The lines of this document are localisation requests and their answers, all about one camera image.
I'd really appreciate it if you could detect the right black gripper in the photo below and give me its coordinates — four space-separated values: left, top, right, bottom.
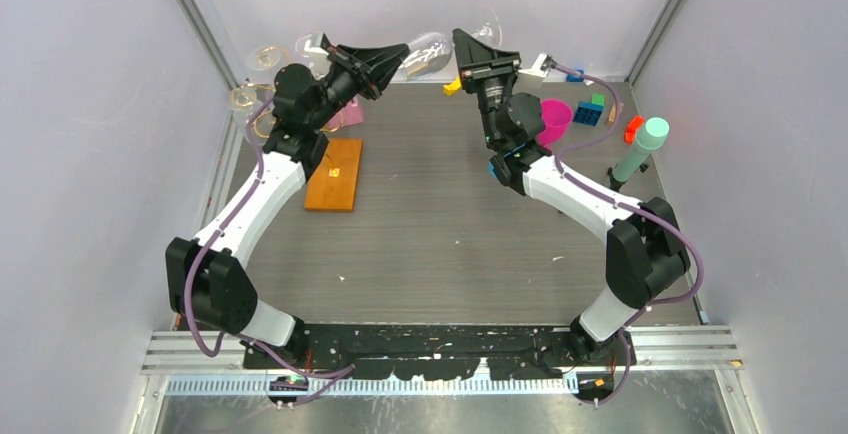
450 31 520 149

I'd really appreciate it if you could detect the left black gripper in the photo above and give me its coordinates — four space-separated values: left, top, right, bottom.
309 46 410 132

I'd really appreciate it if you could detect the clear wine glass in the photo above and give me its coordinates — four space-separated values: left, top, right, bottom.
398 8 503 81
228 83 275 139
246 45 290 74
295 32 326 60

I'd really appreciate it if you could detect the pink wine glass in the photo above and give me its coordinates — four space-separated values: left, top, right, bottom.
536 99 573 147

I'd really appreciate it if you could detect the blue wine glass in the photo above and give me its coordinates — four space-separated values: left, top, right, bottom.
487 161 499 180

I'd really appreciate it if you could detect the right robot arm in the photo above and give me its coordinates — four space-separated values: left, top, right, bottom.
452 28 694 365

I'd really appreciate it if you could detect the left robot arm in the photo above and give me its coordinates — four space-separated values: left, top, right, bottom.
165 39 410 368

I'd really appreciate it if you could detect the clear wine glass top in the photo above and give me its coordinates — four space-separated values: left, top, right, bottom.
295 32 326 60

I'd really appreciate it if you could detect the orange wooden rack base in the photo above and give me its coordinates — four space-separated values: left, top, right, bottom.
304 138 363 213

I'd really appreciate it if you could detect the yellow toy piece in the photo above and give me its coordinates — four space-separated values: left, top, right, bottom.
442 77 462 97

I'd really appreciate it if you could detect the blue toy block far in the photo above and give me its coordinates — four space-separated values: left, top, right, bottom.
566 69 585 83

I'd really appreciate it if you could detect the blue studded toy block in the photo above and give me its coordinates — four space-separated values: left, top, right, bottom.
572 101 604 127

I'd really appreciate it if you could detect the red toy piece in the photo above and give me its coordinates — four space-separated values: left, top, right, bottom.
623 115 645 145

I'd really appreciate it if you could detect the mint green cylinder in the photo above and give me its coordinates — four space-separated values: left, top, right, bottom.
610 117 670 184

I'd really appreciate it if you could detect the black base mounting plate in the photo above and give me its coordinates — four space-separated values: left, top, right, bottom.
239 323 636 381

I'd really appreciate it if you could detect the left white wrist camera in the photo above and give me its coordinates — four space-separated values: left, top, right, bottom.
303 33 331 78

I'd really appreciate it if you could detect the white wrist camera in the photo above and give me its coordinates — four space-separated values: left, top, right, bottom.
515 53 555 91
303 33 331 78

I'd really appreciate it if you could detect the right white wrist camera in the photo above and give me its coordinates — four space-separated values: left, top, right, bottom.
515 53 555 91

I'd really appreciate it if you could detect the gold wire glass rack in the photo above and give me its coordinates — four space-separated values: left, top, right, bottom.
248 54 356 177

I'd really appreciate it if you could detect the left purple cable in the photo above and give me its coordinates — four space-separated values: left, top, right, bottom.
182 96 359 408

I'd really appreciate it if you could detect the purple cable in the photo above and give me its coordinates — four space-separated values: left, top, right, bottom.
549 62 706 408
182 96 359 408

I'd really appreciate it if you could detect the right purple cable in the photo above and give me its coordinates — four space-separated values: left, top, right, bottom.
549 62 706 408

